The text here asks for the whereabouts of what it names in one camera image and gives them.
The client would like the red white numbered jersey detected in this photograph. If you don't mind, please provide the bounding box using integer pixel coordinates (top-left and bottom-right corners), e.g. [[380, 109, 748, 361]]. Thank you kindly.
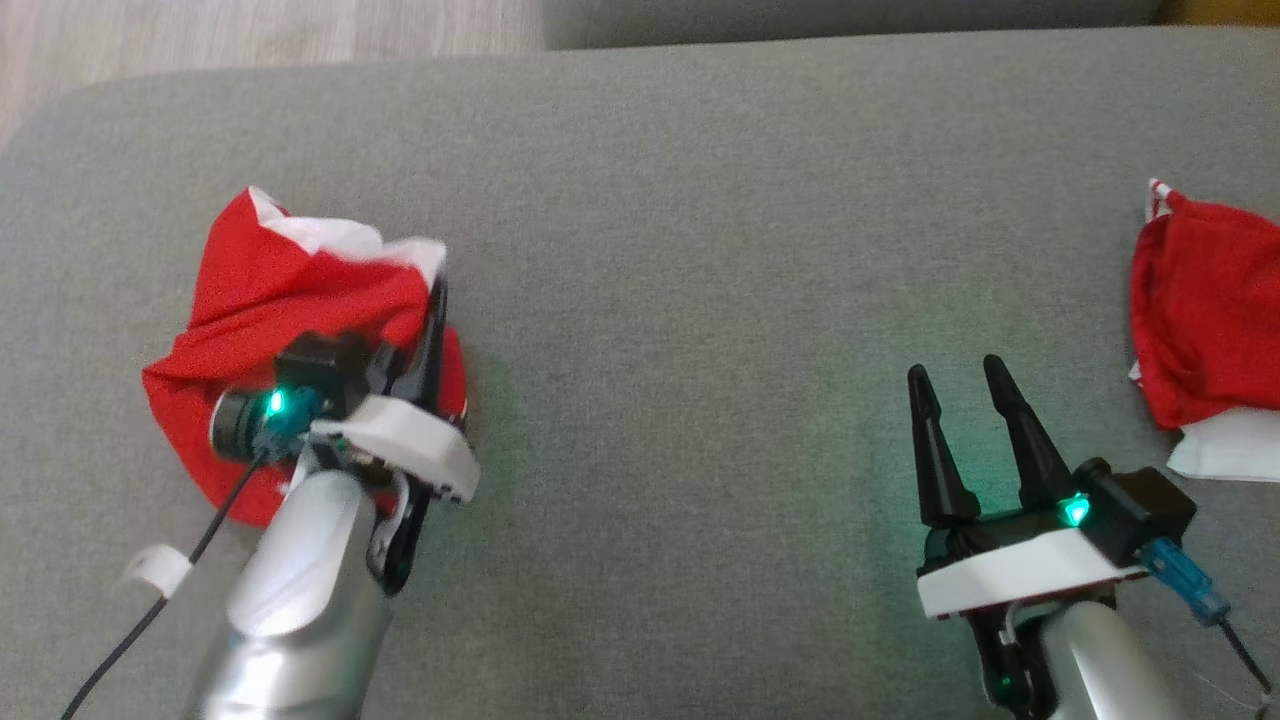
[[1128, 178, 1280, 483]]

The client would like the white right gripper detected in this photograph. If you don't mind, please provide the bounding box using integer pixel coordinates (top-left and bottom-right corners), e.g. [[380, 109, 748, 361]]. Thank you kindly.
[[906, 353, 1151, 622]]

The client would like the grey sofa cushion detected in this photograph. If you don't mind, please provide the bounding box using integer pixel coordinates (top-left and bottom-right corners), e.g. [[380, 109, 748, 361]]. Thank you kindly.
[[540, 0, 1166, 51]]

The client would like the red white garment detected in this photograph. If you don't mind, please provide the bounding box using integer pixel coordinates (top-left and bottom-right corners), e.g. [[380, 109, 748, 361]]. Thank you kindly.
[[142, 186, 469, 528]]

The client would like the yellow sofa back cushion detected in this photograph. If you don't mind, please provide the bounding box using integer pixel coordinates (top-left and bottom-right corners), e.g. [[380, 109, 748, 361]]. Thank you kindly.
[[1160, 0, 1280, 26]]

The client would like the white cable clip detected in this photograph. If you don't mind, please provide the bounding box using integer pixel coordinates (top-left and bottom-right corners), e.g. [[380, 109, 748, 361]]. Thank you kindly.
[[125, 544, 194, 599]]

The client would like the black cable blue plug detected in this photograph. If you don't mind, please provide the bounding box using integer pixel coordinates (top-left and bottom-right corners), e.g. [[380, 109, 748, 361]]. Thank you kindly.
[[60, 395, 321, 720], [1140, 537, 1276, 701]]

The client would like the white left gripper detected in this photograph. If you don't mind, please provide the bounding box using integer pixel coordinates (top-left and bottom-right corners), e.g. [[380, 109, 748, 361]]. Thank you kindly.
[[310, 278, 482, 503]]

